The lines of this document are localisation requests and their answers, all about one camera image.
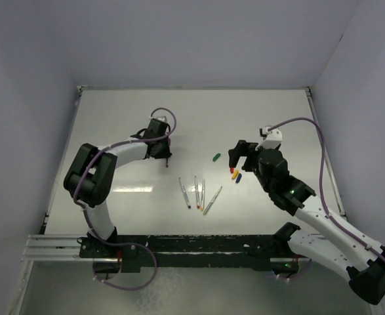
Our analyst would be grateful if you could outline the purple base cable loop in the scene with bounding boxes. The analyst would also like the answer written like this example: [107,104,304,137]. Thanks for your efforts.
[92,242,157,292]

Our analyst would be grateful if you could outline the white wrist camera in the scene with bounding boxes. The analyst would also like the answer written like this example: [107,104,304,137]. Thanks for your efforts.
[256,126,283,150]
[153,115,168,123]

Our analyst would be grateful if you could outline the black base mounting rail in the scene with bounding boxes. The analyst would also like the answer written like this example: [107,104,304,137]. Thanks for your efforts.
[77,222,300,273]

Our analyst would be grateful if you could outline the green tipped pen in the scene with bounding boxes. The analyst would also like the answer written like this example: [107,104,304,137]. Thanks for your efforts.
[203,186,223,215]

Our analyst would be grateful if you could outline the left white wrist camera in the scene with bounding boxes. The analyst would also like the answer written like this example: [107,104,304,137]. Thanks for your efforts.
[153,115,168,123]

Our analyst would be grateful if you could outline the blue pen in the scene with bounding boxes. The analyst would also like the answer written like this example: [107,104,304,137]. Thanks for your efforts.
[178,177,192,209]

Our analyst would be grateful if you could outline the yellow tipped pen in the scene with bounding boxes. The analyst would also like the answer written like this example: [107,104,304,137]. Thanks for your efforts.
[200,179,206,212]

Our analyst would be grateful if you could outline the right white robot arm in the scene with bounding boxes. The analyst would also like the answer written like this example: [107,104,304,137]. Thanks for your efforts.
[228,140,385,305]

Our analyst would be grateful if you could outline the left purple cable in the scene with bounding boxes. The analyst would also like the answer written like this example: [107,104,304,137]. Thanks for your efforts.
[72,107,179,240]

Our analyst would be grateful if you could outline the yellow pen cap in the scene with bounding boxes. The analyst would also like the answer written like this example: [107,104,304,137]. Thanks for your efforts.
[232,170,239,180]

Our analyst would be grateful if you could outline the purple pen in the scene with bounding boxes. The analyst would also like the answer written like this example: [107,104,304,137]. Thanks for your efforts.
[165,137,172,168]

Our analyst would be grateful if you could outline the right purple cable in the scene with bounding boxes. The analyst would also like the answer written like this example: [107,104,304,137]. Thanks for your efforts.
[264,117,385,276]

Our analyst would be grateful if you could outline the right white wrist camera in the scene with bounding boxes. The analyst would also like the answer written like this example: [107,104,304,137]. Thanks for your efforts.
[256,126,283,150]

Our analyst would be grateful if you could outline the red tipped pen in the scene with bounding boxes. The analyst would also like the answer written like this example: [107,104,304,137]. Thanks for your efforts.
[194,176,201,209]

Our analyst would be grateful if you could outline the blue pen cap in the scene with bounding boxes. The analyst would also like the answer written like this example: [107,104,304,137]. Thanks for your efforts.
[235,174,242,183]

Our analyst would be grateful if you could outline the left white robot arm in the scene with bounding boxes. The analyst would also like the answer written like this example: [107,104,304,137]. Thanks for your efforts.
[64,116,172,257]

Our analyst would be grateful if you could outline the green pen cap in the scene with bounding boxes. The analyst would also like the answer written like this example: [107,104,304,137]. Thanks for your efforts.
[213,153,221,161]

